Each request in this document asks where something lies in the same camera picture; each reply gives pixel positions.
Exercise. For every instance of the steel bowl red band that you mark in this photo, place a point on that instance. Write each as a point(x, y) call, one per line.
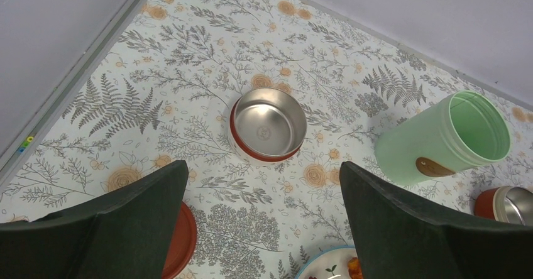
point(505, 204)
point(266, 126)

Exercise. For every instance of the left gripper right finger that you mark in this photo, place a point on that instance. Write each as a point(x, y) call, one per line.
point(399, 234)

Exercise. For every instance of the green cylindrical container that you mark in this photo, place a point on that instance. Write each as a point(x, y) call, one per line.
point(463, 131)

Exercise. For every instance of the floral table mat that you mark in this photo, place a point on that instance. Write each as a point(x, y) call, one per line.
point(164, 92)

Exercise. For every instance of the red round lid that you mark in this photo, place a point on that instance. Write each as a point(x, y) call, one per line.
point(182, 244)

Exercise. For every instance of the white plate with food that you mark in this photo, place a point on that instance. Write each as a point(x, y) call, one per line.
point(330, 264)

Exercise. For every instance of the orange shrimp piece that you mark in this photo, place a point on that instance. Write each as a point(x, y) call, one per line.
point(354, 268)

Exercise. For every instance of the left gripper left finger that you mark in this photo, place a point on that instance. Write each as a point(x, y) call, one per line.
point(122, 234)

